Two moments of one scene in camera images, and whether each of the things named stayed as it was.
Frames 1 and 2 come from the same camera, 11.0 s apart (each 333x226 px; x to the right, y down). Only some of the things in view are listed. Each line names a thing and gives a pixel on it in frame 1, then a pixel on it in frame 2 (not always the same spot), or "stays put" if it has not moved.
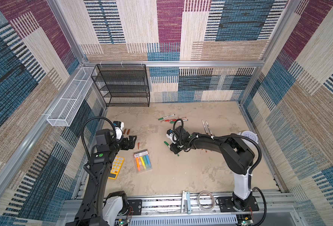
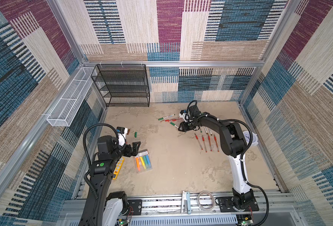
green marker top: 166,117 stays put
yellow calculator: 117,164 stays put
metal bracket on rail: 186,202 stays put
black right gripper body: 177,148 -> 187,126
